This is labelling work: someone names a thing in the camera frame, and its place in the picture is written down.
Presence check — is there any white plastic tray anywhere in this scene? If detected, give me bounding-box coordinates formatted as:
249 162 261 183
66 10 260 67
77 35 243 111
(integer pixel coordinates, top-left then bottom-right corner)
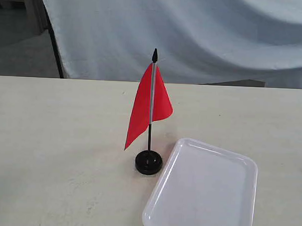
142 138 258 226

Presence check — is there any black round flag base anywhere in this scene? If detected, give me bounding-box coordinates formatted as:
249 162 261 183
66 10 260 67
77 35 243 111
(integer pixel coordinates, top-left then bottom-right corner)
135 150 163 176

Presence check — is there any red flag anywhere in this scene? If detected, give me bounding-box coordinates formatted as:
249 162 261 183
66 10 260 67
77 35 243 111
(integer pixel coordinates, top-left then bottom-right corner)
124 49 173 150

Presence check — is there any white draped cloth backdrop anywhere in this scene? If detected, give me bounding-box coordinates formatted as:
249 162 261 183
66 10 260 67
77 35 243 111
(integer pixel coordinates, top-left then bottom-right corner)
43 0 302 89

